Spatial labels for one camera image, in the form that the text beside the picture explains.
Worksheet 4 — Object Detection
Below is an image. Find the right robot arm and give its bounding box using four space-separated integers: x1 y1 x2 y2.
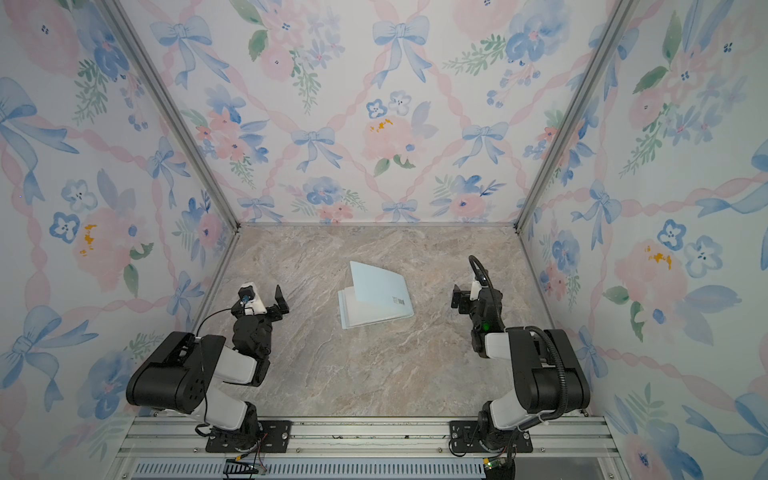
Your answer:
449 255 591 456

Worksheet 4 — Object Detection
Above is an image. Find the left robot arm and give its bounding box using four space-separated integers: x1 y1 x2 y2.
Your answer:
126 282 292 455

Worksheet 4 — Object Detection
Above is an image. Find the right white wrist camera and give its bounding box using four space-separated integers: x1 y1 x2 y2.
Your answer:
469 280 482 301

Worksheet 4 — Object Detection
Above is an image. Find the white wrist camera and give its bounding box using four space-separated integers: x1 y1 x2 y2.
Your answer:
469 280 482 301
236 282 267 316

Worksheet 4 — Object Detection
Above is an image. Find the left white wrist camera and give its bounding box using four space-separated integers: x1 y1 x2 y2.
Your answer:
236 282 267 316

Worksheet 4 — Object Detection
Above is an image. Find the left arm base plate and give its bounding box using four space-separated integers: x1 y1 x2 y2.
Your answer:
205 420 293 454

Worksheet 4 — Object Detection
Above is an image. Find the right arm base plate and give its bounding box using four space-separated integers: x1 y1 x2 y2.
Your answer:
448 420 533 456

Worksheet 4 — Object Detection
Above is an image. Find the aluminium front rail frame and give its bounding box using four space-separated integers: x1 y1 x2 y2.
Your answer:
106 415 629 479

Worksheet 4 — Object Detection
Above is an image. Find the left aluminium corner post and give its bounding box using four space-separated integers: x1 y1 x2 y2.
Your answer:
95 1 240 232

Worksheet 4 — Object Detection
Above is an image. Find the aluminium corner post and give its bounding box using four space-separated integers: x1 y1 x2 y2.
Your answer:
95 1 240 232
515 0 638 236

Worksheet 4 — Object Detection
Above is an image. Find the right aluminium corner post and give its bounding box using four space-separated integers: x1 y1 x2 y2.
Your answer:
515 0 638 236

